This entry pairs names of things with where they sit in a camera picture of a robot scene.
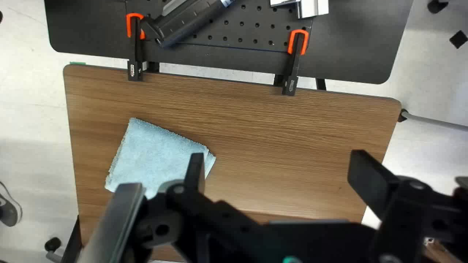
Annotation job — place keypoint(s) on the black cylinder with blue end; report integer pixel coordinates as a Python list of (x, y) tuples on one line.
[(190, 23)]

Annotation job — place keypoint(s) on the black perforated base board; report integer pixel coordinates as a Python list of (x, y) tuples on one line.
[(340, 49)]

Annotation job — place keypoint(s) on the light blue terry towel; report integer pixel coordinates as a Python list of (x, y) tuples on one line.
[(150, 156)]

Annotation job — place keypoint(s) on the black orange bar clamp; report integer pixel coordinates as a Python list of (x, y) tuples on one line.
[(136, 64), (291, 74)]

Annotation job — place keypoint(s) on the black chair caster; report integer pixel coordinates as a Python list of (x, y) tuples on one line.
[(52, 245)]

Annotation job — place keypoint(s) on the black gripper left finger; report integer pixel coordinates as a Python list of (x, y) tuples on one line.
[(196, 176)]

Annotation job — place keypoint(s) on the grey table foot bar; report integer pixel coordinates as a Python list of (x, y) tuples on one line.
[(433, 121)]

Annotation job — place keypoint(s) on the white grey metal block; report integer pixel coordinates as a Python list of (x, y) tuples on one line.
[(307, 8)]

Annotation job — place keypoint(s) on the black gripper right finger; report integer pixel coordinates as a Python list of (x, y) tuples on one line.
[(374, 178)]

